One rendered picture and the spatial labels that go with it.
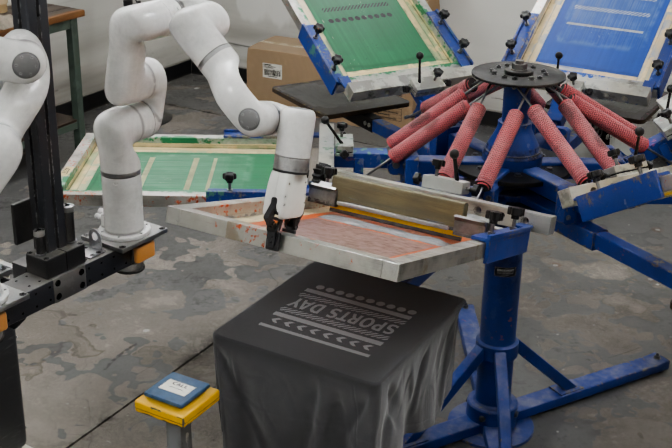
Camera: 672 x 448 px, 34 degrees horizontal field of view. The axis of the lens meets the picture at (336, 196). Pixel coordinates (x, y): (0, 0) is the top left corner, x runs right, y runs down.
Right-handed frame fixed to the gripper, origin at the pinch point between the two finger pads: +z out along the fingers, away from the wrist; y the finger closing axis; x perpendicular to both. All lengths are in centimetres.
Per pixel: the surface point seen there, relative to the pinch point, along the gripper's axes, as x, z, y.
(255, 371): -9.6, 34.7, -13.6
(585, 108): 22, -34, -139
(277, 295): -19.4, 21.9, -35.9
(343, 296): -4.8, 19.7, -43.9
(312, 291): -13.0, 20.2, -42.2
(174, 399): -9.7, 34.4, 17.5
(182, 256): -182, 69, -224
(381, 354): 16.9, 25.3, -23.7
